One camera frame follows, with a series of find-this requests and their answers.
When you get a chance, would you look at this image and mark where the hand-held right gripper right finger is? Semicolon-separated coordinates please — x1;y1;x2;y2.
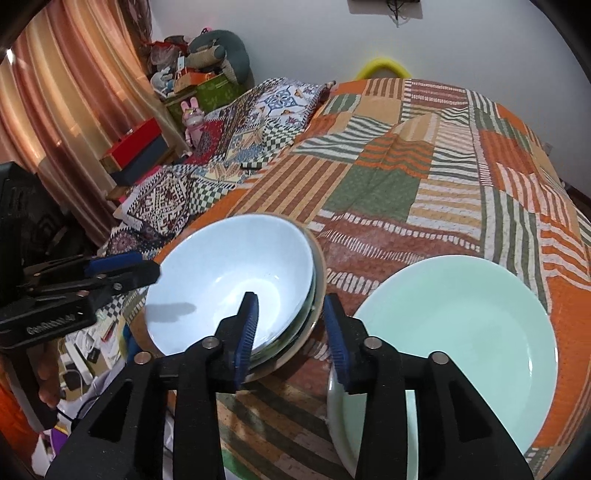
323;294;534;480

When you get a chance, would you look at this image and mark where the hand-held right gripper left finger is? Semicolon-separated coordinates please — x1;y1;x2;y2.
44;292;260;480

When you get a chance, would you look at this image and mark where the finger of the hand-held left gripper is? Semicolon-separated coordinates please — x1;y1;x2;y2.
21;262;161;296
25;251;144;278

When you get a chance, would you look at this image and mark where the mint green bowl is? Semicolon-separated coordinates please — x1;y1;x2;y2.
249;258;320;366

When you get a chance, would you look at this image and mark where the pink bowl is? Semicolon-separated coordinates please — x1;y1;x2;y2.
240;215;328;383

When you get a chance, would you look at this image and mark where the white bowl with patterned outside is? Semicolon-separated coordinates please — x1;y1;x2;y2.
144;213;315;356

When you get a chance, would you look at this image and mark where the white plate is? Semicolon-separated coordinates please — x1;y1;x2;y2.
327;364;370;480

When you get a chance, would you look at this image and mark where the mint green plate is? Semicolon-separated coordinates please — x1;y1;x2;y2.
353;255;559;462

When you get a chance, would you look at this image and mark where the person's left hand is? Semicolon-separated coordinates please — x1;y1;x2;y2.
36;344;62;409

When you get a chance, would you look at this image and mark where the dark blue box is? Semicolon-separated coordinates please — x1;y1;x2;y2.
113;136;169;185

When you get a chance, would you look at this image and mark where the red box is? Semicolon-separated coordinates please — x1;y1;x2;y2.
108;117;162;169

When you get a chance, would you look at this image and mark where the pink bunny toy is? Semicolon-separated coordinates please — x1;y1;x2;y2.
181;97;206;144

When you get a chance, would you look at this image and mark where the orange striped patchwork blanket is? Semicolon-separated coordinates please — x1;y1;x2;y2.
124;76;591;480

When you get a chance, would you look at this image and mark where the orange striped curtain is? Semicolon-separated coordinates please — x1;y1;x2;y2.
0;0;190;250

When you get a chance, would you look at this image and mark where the blue and white patterned quilt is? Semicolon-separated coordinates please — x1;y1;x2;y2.
97;78;335;259

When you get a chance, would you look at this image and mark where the green patterned box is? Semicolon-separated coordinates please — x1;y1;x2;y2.
166;74;243;134

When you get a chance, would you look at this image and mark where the orange cardboard box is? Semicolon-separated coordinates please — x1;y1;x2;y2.
174;71;218;93

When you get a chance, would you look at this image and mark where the grey stuffed toy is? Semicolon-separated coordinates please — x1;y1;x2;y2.
187;30;252;86

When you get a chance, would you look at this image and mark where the yellow ring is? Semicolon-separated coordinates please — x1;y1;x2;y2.
359;55;411;80

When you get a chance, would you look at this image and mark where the black monitor cable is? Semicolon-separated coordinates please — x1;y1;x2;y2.
385;0;407;28

